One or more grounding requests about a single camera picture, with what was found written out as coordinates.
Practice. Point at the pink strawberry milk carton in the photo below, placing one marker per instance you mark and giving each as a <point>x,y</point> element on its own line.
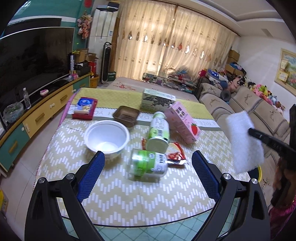
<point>181,121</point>

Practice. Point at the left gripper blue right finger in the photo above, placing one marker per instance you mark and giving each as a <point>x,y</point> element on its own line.
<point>206,176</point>

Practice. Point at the glass bowl on cabinet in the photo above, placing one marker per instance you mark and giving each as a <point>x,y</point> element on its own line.
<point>13,112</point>

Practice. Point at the black tower fan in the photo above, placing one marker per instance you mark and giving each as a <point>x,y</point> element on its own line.
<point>105,62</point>

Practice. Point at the green white bottle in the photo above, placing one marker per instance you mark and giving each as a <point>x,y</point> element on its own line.
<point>145,163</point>
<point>159,134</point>

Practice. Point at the pile of plush toys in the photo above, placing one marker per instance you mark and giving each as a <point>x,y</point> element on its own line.
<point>254,89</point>

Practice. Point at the green white carton box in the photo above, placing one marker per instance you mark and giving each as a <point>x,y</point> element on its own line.
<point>153,100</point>

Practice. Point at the yellow green tv cabinet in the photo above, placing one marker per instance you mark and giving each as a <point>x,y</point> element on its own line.
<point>15,139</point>

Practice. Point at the framed wall picture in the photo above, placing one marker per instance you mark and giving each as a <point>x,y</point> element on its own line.
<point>285,75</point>

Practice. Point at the beige sectional sofa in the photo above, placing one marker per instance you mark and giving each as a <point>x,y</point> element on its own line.
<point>265,118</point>

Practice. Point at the black television screen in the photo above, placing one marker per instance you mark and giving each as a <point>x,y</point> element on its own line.
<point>31,59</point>

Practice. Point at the red blue snack box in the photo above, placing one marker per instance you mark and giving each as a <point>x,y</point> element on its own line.
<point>84,109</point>

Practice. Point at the brown plastic tray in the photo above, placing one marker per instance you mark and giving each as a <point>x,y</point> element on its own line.
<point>126,115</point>

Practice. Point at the cream patterned curtain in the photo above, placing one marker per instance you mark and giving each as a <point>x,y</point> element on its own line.
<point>167,40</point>

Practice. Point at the white sponge cloth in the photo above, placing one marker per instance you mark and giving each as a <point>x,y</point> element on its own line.
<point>247,151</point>

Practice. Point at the yellow rimmed dark trash bin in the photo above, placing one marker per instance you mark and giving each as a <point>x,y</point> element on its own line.
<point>255,175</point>

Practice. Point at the yellow green patterned tablecloth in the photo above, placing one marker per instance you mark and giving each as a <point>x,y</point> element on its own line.
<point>118,199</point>

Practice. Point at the clear water bottle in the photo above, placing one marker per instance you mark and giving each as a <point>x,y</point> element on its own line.
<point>26,98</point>

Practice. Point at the white floral floor rug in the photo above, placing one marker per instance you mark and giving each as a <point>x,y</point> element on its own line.
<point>126,84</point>

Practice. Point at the white foam bowl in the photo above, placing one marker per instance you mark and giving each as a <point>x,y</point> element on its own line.
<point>108,136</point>

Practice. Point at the red snack wrapper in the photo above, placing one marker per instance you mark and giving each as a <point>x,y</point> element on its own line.
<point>174,153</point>

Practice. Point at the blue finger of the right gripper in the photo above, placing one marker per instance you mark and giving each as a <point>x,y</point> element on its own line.
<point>270,141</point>

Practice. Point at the white standing air conditioner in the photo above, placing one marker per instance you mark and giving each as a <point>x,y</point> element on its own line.
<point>102,29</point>

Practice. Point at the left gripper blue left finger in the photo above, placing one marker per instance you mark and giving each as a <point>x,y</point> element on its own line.
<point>88,174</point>

